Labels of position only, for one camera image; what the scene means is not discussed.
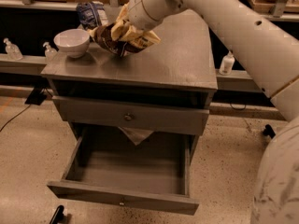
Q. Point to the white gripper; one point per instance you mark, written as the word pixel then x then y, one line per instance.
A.
pixel 139 10

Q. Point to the brown chip bag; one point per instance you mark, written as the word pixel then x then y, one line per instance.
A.
pixel 101 35

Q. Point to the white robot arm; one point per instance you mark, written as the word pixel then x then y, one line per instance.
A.
pixel 271 57

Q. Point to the blue chip bag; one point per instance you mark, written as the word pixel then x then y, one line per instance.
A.
pixel 91 15

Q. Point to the grey wooden drawer cabinet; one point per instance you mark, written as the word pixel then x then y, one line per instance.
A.
pixel 179 72

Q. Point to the upper grey drawer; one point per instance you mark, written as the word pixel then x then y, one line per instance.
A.
pixel 129 115

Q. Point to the open lower grey drawer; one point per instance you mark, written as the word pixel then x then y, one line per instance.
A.
pixel 106 167

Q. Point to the white bowl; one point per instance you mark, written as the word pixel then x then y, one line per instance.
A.
pixel 73 42

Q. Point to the clear sanitizer bottle near cabinet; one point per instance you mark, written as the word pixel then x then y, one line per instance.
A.
pixel 50 52

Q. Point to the black floor box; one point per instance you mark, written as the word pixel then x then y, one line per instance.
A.
pixel 36 97

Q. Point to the white pump lotion bottle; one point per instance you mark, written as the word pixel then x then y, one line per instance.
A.
pixel 227 64

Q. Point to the clear sanitizer bottle far left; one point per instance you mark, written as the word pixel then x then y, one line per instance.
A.
pixel 12 50

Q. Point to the black stand leg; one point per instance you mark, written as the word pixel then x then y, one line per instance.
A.
pixel 268 131

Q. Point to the grey ledge rail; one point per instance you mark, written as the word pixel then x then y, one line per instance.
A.
pixel 33 65

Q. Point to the black handle bottom edge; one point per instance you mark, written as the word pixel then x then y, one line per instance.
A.
pixel 58 215

